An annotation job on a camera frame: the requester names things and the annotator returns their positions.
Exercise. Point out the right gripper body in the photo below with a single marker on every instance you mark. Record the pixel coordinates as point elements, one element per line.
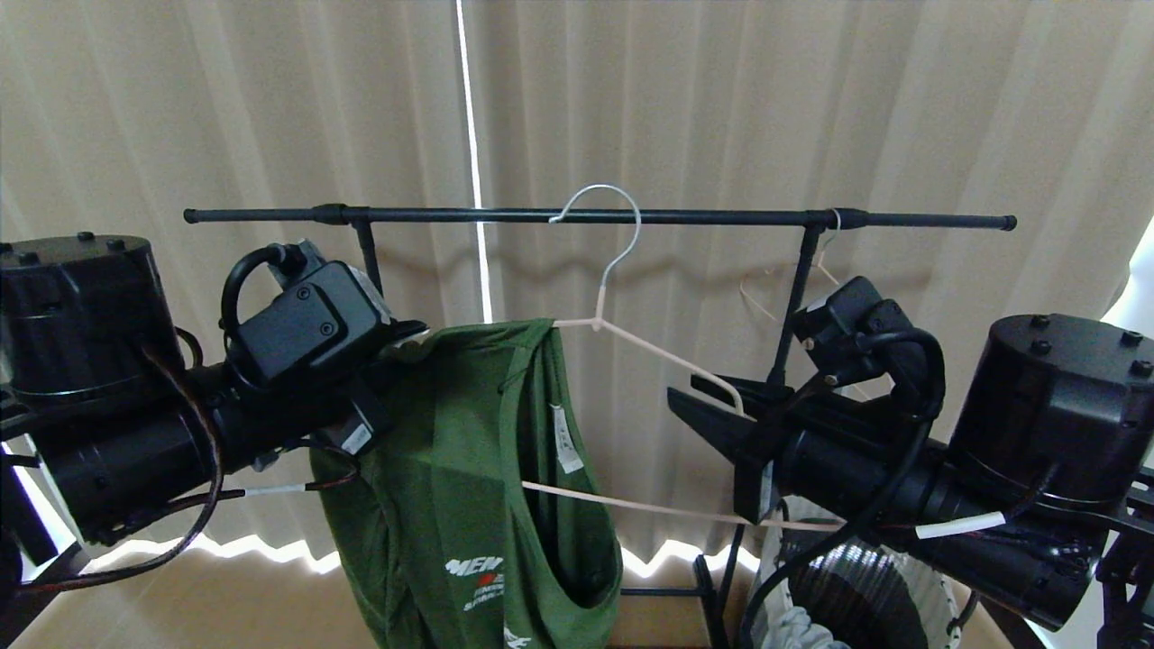
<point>829,460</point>

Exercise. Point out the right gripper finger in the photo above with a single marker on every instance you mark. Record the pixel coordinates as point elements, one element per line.
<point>739,388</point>
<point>726,433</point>

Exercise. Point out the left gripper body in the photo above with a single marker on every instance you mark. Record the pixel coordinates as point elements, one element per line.
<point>270,424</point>

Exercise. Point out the pink clothes hanger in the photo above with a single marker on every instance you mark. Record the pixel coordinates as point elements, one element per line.
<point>757,302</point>
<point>667,353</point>

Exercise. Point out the green long-sleeved shirt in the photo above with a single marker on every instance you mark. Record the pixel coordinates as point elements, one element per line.
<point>451,469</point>

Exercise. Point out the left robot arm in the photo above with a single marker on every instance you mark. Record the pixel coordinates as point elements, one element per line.
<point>90,315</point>

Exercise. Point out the white laundry basket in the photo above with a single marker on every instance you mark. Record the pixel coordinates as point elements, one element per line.
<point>865,577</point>

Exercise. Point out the black clothes rack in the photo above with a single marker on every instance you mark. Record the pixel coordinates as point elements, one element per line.
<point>721,217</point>

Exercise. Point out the pale grey shorts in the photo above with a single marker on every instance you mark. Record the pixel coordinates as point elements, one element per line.
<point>807,631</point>

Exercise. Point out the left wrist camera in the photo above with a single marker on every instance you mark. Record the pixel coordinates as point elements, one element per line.
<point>306,324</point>

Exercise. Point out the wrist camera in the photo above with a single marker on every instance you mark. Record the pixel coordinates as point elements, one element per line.
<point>856,315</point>
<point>306,324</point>

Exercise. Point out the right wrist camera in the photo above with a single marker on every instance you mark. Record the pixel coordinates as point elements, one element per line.
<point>856,315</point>

